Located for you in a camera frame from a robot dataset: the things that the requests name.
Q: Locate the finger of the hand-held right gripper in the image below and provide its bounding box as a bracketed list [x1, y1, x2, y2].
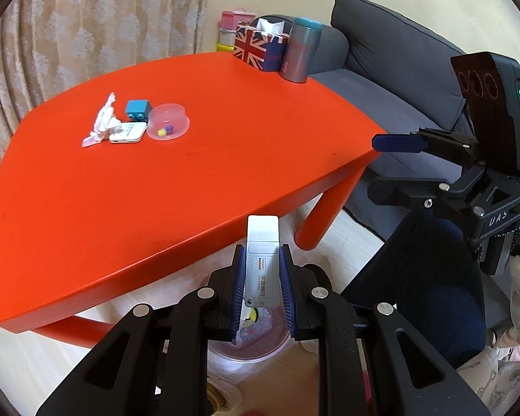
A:
[372, 128, 482, 165]
[367, 177, 488, 218]

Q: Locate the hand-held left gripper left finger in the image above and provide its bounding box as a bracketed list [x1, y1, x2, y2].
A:
[35, 245, 248, 416]

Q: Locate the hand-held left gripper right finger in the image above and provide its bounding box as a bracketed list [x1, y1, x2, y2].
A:
[279, 243, 492, 416]

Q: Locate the white usb stick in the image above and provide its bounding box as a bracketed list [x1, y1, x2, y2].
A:
[240, 214, 282, 313]

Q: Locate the grey sofa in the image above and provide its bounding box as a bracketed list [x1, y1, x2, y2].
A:
[251, 0, 520, 243]

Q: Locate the beige round object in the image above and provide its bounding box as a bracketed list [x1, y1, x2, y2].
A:
[208, 375, 243, 416]

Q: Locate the red table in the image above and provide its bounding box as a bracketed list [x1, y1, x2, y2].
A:
[0, 51, 387, 349]

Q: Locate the grey tumbler with teal lid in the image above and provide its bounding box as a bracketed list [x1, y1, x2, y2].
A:
[279, 17, 322, 84]

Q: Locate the white tissue sheet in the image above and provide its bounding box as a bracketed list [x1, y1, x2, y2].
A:
[259, 17, 287, 35]

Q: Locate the flag print tissue box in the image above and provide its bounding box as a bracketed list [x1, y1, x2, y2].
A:
[234, 24, 292, 72]

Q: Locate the clear plastic dome container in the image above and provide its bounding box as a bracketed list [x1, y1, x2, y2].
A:
[147, 103, 190, 140]

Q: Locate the pink storage box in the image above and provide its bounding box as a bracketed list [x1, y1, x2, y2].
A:
[222, 9, 252, 31]

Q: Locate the white patterned clothing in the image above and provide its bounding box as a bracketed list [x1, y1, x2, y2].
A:
[455, 325, 520, 416]

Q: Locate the teal toy block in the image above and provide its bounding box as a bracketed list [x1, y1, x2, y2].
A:
[125, 99, 151, 122]

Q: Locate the beige patterned curtain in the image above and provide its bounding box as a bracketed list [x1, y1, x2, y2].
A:
[0, 0, 215, 196]

